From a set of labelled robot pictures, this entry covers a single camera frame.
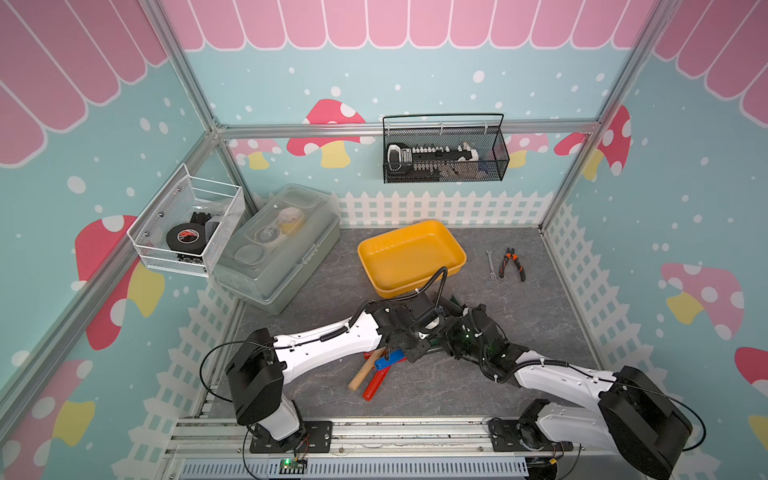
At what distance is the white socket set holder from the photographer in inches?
34.7

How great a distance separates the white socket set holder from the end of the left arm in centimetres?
42

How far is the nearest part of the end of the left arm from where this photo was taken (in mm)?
558
